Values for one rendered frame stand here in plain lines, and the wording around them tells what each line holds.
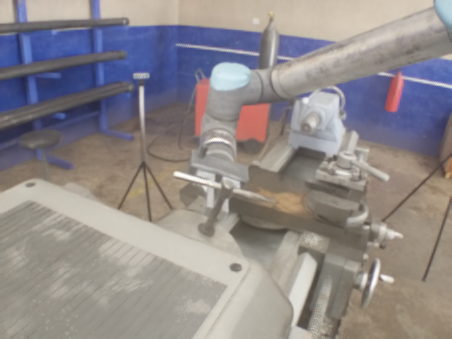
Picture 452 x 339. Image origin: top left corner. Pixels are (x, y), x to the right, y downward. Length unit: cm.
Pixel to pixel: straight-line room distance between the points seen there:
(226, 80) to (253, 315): 54
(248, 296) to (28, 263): 26
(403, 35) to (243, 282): 47
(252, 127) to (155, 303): 375
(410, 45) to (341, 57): 14
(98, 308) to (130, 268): 6
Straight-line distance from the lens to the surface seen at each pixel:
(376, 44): 67
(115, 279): 40
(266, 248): 144
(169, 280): 39
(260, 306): 41
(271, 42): 396
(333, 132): 210
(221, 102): 80
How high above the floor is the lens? 162
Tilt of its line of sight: 26 degrees down
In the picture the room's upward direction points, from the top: 4 degrees clockwise
